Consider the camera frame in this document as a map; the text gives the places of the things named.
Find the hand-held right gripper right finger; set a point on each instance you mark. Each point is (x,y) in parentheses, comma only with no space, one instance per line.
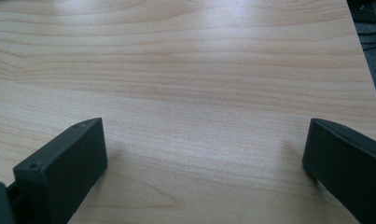
(350,165)

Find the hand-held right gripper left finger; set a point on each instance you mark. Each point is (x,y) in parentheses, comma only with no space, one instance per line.
(64,161)

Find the black metal stand base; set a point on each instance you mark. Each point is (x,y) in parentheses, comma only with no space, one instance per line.
(363,14)

